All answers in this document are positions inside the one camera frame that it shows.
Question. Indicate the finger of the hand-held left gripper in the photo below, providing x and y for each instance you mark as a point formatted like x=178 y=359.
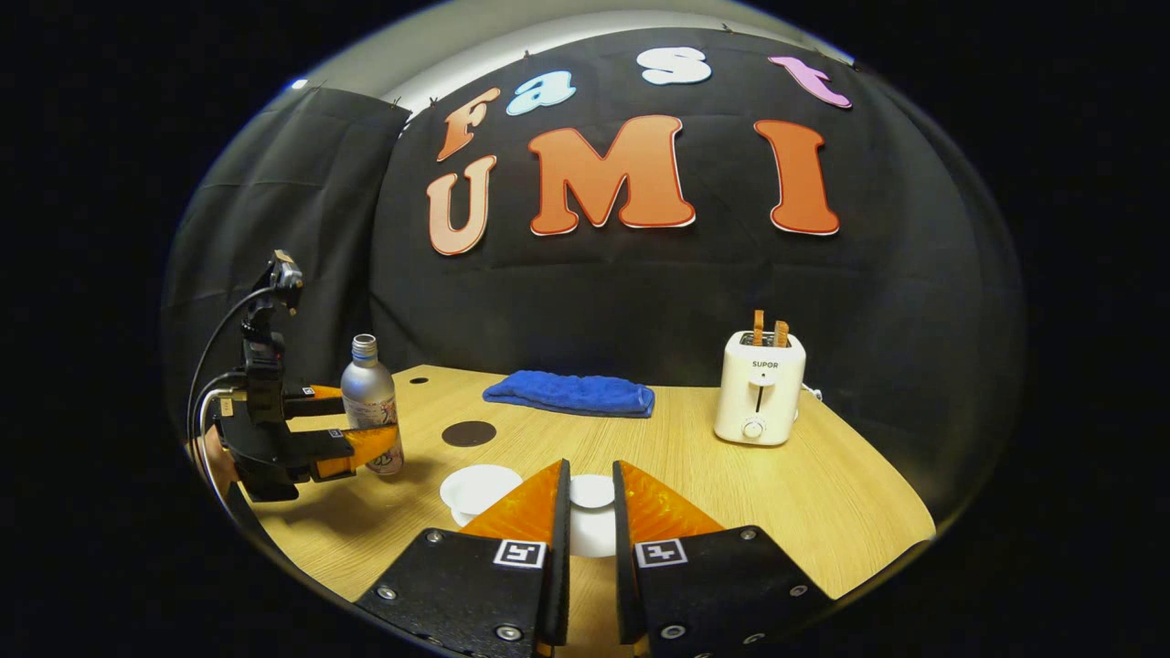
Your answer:
x=315 y=404
x=366 y=443

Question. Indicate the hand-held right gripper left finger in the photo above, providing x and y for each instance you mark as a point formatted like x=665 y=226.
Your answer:
x=558 y=548

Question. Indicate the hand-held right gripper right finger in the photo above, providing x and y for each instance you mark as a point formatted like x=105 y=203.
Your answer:
x=624 y=567

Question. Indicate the silver water bottle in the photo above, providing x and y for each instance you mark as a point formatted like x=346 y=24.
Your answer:
x=367 y=388

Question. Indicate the white teacup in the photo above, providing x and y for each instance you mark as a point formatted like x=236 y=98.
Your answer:
x=480 y=489

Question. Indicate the dark round coaster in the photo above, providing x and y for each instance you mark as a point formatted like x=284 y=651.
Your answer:
x=469 y=433

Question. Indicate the blue towel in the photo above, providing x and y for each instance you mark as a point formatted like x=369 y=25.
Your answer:
x=571 y=393

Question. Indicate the cream toaster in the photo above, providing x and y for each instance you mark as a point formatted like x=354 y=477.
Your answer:
x=759 y=393

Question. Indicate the brown toast slice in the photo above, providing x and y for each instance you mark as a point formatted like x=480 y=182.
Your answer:
x=781 y=334
x=758 y=327

